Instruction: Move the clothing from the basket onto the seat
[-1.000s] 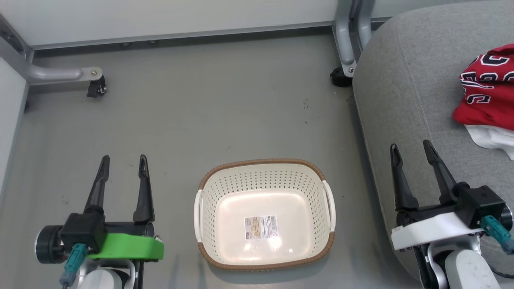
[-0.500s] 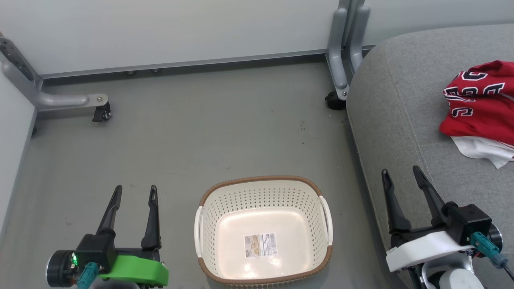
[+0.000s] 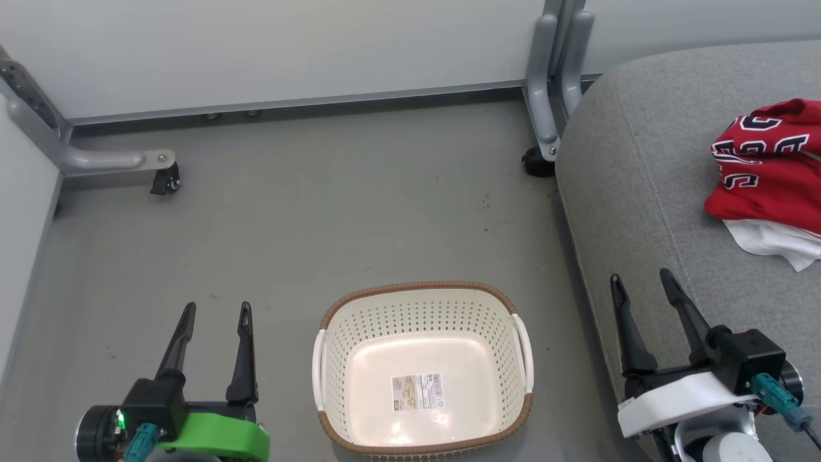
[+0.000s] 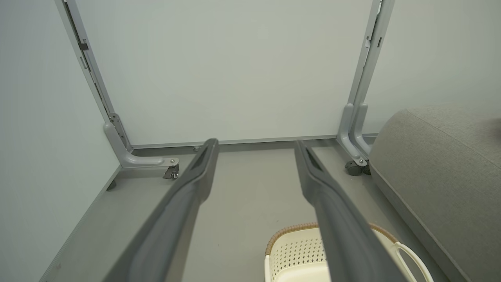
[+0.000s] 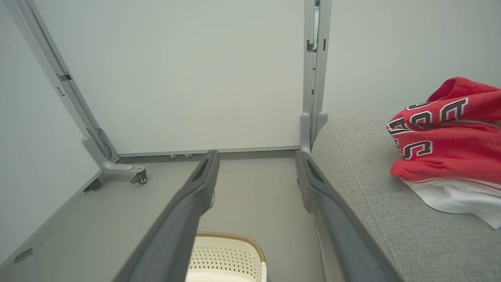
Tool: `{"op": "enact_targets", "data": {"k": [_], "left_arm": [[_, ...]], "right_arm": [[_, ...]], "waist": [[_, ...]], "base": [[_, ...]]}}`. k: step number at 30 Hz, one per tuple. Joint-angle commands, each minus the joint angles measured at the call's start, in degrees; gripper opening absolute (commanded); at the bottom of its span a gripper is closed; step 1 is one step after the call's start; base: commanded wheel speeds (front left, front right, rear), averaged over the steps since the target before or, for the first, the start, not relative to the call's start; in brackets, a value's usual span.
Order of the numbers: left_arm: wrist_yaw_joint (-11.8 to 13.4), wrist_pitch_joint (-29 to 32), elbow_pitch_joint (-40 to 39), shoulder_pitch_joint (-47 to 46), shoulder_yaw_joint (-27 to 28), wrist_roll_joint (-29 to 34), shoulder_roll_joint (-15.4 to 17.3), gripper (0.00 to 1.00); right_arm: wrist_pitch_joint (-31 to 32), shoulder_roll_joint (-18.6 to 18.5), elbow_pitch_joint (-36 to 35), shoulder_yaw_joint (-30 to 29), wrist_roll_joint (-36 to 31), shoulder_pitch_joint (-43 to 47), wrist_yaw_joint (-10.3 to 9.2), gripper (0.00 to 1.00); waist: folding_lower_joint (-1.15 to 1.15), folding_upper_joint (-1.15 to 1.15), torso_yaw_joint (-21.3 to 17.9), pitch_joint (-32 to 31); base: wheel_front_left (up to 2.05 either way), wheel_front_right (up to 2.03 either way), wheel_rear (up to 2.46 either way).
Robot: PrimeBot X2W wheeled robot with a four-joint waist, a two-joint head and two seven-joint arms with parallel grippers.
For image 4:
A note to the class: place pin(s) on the grey partition leg with caster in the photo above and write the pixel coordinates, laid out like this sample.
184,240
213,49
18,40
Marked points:
129,156
346,141
359,133

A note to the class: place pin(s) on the white partition panel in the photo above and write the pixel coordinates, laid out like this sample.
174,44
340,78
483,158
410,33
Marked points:
43,137
235,70
442,51

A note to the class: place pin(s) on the cream laundry basket brown rim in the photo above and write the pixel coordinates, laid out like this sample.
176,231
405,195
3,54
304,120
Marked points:
297,254

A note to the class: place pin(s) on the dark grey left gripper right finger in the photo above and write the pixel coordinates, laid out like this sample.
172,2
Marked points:
340,227

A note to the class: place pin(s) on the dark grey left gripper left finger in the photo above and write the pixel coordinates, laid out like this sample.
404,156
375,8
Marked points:
176,211

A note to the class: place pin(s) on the grey fabric sofa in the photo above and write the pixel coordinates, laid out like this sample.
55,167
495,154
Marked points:
446,172

